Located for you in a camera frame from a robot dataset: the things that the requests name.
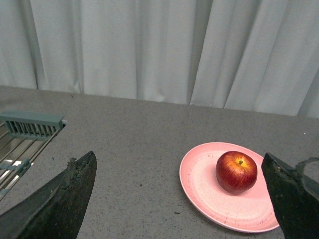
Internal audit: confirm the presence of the pink plate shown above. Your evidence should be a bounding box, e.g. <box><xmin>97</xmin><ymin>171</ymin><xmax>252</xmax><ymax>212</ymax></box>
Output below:
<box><xmin>179</xmin><ymin>142</ymin><xmax>279</xmax><ymax>233</ymax></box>

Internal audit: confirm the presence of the white curtain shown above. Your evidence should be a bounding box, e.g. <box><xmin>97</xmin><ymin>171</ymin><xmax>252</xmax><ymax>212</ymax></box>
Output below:
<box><xmin>0</xmin><ymin>0</ymin><xmax>319</xmax><ymax>118</ymax></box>

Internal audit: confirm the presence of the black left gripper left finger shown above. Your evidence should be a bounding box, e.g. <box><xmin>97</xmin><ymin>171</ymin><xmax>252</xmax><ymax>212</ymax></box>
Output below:
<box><xmin>0</xmin><ymin>151</ymin><xmax>97</xmax><ymax>239</ymax></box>

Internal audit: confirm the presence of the grey metal dish rack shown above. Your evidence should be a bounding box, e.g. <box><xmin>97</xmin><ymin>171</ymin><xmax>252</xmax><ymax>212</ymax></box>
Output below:
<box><xmin>0</xmin><ymin>110</ymin><xmax>67</xmax><ymax>199</ymax></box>

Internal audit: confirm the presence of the red yellow apple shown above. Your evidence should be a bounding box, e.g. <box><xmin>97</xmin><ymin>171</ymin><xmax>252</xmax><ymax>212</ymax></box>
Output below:
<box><xmin>215</xmin><ymin>151</ymin><xmax>258</xmax><ymax>195</ymax></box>

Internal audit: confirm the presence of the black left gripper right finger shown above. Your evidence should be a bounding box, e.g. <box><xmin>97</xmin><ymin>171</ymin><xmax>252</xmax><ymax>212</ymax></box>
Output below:
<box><xmin>261</xmin><ymin>153</ymin><xmax>319</xmax><ymax>239</ymax></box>

